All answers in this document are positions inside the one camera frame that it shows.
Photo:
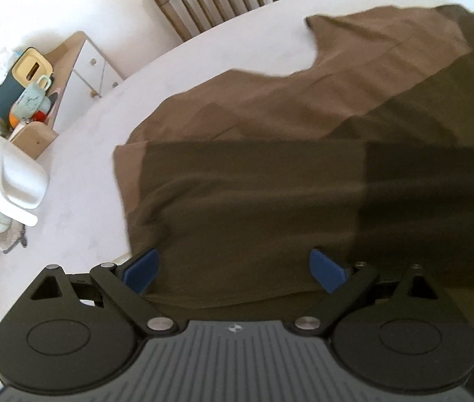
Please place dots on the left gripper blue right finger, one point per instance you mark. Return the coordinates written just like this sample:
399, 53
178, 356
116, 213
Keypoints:
327, 272

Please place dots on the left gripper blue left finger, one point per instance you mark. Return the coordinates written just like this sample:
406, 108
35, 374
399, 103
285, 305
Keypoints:
138, 272

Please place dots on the brown colour-block sweater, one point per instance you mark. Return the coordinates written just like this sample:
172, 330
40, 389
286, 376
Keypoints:
367, 154

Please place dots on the mint green mug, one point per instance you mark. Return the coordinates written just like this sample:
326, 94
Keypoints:
33, 99

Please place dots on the wooden white sideboard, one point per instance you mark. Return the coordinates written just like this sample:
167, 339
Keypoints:
82, 75

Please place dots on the yellow teal toaster box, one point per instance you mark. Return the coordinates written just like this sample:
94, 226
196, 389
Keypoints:
29, 67

